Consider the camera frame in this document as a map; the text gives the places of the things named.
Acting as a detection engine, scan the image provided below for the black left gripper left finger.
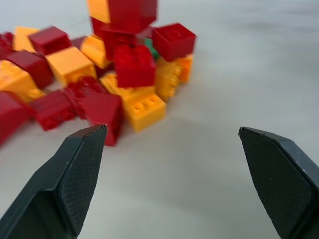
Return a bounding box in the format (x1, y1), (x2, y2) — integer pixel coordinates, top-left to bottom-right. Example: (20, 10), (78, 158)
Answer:
(0, 124), (109, 239)

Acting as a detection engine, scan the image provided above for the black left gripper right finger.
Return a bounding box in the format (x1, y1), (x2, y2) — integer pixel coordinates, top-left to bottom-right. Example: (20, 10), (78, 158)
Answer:
(238, 126), (319, 239)

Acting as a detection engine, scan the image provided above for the red toy block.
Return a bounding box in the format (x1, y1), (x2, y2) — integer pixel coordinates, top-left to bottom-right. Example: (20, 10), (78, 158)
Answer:
(151, 22), (197, 63)
(91, 16), (140, 62)
(107, 0), (159, 33)
(28, 25), (73, 56)
(0, 31), (16, 60)
(5, 49), (54, 89)
(113, 44), (157, 88)
(0, 91), (35, 147)
(29, 90), (75, 131)
(63, 76), (110, 119)
(83, 92), (123, 147)

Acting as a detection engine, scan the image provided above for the yellow toy block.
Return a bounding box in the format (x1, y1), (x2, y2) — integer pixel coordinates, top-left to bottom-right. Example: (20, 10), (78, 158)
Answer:
(177, 53), (194, 84)
(45, 46), (98, 85)
(11, 26), (40, 53)
(0, 59), (47, 103)
(99, 72), (133, 97)
(122, 87), (167, 132)
(155, 56), (182, 103)
(86, 0), (111, 23)
(80, 34), (113, 70)

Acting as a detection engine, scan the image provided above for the green plastic toy brick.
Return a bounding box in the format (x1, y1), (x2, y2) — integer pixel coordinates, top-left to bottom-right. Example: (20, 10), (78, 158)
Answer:
(144, 37), (160, 60)

